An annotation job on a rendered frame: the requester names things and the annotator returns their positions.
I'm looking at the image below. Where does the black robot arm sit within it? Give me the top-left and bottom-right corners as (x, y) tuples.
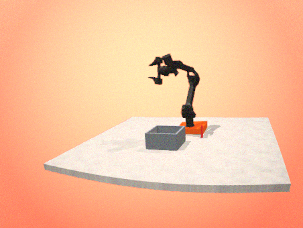
(162, 54), (200, 127)

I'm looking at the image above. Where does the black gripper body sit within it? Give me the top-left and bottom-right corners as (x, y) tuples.
(154, 57), (167, 85)

